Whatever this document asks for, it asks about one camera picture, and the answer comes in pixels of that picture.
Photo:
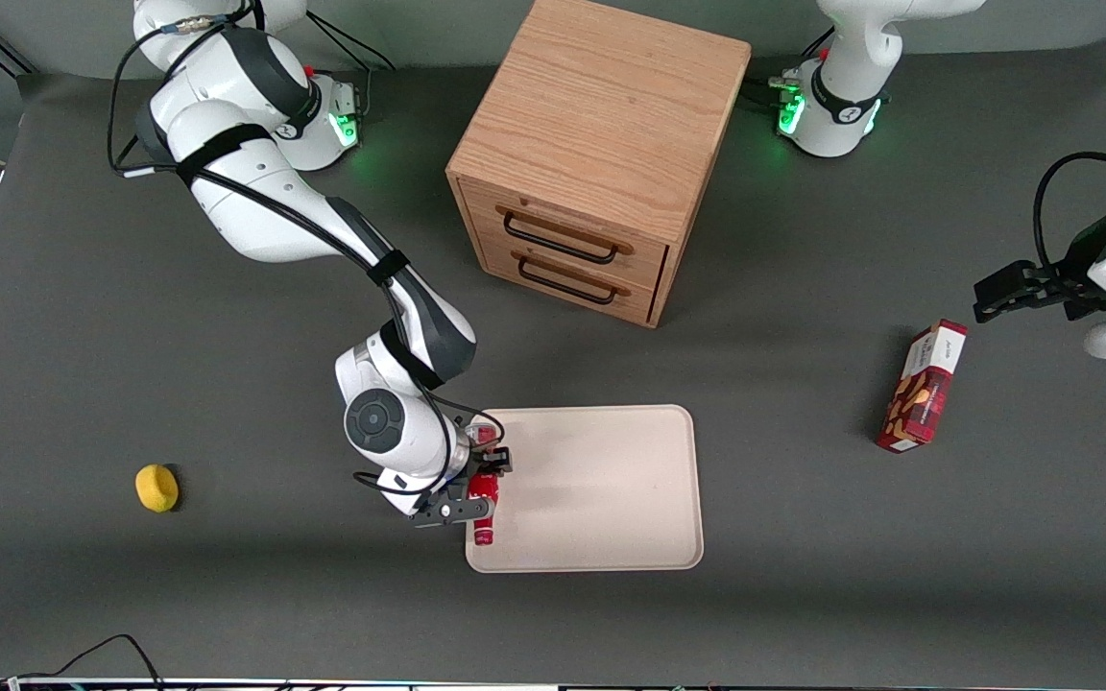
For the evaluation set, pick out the wooden drawer cabinet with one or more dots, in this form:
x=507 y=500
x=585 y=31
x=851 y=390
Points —
x=601 y=106

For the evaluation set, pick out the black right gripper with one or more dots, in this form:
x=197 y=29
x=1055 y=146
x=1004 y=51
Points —
x=489 y=459

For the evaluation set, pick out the red coke bottle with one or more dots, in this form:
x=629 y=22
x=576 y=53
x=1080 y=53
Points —
x=484 y=509

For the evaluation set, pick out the silver table edge rail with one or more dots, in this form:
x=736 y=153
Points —
x=323 y=686

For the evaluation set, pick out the yellow lemon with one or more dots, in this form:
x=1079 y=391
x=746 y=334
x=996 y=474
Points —
x=156 y=488

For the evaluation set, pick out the red snack box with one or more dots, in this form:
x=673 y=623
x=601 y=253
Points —
x=923 y=393

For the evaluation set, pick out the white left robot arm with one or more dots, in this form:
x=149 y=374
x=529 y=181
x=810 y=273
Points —
x=846 y=86

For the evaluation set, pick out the wooden upper drawer front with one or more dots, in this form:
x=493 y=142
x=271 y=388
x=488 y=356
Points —
x=649 y=257

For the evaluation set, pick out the wooden lower drawer front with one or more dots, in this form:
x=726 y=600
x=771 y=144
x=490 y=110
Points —
x=505 y=257

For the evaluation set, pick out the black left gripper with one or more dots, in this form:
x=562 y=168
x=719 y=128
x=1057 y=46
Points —
x=1074 y=272

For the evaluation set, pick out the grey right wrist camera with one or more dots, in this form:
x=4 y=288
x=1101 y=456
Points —
x=443 y=513

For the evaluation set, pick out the wooden drawer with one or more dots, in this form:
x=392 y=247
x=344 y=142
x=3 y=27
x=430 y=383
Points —
x=505 y=257
x=649 y=257

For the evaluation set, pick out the beige plastic tray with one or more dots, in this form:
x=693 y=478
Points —
x=601 y=489

